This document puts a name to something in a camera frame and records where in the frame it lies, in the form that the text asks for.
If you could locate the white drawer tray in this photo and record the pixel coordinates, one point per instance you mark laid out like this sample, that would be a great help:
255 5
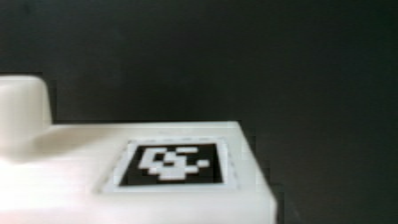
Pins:
156 173

